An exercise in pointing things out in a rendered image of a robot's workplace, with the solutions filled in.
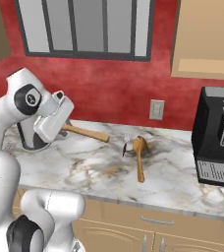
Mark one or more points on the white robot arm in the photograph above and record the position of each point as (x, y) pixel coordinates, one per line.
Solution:
(6, 108)

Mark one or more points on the light wood wall cabinet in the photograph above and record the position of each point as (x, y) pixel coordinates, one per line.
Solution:
(205, 36)

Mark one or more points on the grey framed window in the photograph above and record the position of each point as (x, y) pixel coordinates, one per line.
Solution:
(84, 29)

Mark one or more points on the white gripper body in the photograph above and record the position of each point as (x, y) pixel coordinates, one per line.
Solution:
(53, 122)

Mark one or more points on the black coffee machine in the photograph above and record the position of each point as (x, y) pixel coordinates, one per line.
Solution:
(212, 144)

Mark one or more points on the grey wall outlet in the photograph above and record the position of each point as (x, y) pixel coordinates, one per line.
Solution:
(156, 109)

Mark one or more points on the light wood drawer front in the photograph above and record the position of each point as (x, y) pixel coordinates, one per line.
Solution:
(123, 215)

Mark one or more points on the light wood cupboard door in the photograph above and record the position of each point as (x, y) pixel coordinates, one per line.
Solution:
(199, 246)
(114, 238)

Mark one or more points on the grey round container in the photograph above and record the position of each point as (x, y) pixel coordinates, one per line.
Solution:
(27, 138)

